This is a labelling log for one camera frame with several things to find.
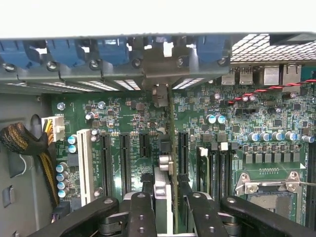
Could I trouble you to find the RAM slot black clips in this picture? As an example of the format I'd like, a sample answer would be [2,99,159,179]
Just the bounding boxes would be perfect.
[305,142,316,232]
[227,143,234,196]
[211,142,219,200]

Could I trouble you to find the RAM slot white clips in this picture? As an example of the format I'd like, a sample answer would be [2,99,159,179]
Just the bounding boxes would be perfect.
[197,147,210,198]
[219,142,228,200]

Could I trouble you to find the long black expansion slot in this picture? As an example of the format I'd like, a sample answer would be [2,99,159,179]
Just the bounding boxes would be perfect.
[178,130,190,176]
[119,132,133,196]
[98,132,114,198]

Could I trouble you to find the CPU socket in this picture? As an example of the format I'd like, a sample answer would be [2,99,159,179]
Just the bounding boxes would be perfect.
[234,171,308,224]

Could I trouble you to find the short black expansion slot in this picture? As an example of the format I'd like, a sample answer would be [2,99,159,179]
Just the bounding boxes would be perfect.
[138,132,151,158]

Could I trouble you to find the white expansion slot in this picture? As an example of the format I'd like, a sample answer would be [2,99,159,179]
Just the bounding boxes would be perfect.
[76,128,96,207]

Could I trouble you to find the green motherboard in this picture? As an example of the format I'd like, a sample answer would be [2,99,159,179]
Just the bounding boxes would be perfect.
[50,81,316,230]

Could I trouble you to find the white power connector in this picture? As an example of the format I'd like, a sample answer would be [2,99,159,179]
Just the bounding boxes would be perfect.
[41,115,66,143]

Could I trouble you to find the grey open PC case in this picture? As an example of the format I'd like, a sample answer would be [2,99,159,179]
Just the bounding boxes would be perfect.
[0,31,316,237]

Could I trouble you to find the silver rear port block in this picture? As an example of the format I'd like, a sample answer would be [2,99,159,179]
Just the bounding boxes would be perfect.
[282,64,302,87]
[221,68,236,86]
[263,66,281,86]
[239,68,254,85]

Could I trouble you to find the multicolour sleeved power cable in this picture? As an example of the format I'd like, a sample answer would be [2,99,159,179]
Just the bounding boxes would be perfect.
[50,201,74,224]

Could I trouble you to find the white cable tie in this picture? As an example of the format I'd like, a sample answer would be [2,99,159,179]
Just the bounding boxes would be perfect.
[19,153,35,174]

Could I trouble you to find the red black twisted wire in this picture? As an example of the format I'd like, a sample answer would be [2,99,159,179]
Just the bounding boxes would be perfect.
[227,79,316,104]

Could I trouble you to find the yellow black power cable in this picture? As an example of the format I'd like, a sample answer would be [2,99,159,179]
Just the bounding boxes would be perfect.
[0,119,61,209]

